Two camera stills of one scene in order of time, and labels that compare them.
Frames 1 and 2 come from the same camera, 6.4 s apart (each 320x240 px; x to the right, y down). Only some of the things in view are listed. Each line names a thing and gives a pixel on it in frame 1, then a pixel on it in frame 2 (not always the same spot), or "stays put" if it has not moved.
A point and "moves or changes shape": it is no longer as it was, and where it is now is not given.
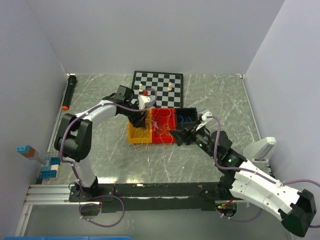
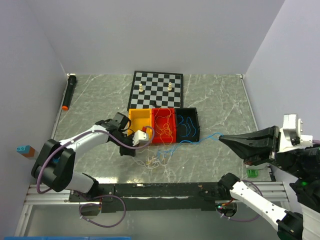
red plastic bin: x=163 y=120 stays put
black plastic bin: x=185 y=115 stays put
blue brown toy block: x=27 y=151 stays put
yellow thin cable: x=139 y=130 moves or changes shape
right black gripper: x=190 y=129 -> x=253 y=146
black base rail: x=194 y=196 stays put
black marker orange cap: x=72 y=79 stays put
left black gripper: x=139 y=121 -> x=127 y=151
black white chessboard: x=168 y=86 stays put
